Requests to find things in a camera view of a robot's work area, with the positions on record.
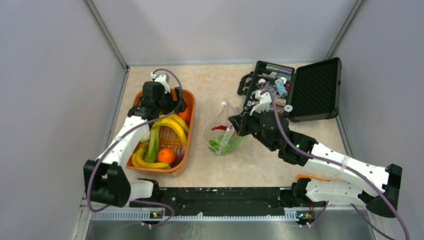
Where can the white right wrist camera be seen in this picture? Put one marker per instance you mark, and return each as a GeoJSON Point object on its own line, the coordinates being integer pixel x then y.
{"type": "Point", "coordinates": [261, 101]}

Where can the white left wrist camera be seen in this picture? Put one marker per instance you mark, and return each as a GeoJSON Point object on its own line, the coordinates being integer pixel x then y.
{"type": "Point", "coordinates": [163, 79]}

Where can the black poker chip case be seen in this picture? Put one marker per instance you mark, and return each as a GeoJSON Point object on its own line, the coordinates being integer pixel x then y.
{"type": "Point", "coordinates": [312, 90]}

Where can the orange plastic bin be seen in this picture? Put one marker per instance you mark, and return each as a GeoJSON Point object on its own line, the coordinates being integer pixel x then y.
{"type": "Point", "coordinates": [171, 140]}

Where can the yellow banana bunch toy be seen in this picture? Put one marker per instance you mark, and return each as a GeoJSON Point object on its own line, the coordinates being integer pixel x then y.
{"type": "Point", "coordinates": [177, 124]}

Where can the clear zip top bag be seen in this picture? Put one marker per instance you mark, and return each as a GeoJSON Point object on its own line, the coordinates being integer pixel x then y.
{"type": "Point", "coordinates": [221, 119]}

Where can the orange fruit toy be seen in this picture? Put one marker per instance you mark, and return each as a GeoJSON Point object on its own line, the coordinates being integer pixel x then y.
{"type": "Point", "coordinates": [167, 156]}
{"type": "Point", "coordinates": [186, 115]}

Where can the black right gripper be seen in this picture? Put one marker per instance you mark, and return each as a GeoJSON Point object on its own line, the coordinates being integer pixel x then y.
{"type": "Point", "coordinates": [239, 122]}

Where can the green napa cabbage toy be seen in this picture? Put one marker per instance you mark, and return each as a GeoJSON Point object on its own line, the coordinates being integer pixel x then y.
{"type": "Point", "coordinates": [226, 144]}

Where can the red chili pepper toy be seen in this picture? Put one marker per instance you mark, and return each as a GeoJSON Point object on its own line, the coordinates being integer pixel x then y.
{"type": "Point", "coordinates": [219, 127]}

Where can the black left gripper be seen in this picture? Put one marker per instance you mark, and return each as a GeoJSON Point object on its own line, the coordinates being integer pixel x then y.
{"type": "Point", "coordinates": [175, 105]}

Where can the orange fruit toy front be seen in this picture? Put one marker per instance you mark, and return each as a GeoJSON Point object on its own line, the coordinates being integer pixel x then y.
{"type": "Point", "coordinates": [167, 156]}

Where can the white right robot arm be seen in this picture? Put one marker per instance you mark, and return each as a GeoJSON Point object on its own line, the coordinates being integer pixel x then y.
{"type": "Point", "coordinates": [375, 187]}

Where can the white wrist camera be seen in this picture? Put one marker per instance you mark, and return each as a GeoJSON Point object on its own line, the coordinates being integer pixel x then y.
{"type": "Point", "coordinates": [163, 79]}
{"type": "Point", "coordinates": [261, 101]}

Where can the orange carrot toy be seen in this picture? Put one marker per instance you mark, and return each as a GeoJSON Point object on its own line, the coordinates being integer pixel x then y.
{"type": "Point", "coordinates": [302, 176]}

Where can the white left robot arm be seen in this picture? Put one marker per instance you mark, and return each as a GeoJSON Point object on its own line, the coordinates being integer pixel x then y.
{"type": "Point", "coordinates": [104, 178]}

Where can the orange fruit toy back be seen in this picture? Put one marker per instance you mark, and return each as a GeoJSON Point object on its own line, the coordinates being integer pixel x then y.
{"type": "Point", "coordinates": [186, 115]}

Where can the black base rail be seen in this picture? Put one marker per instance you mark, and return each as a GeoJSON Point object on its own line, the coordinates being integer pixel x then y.
{"type": "Point", "coordinates": [227, 201]}

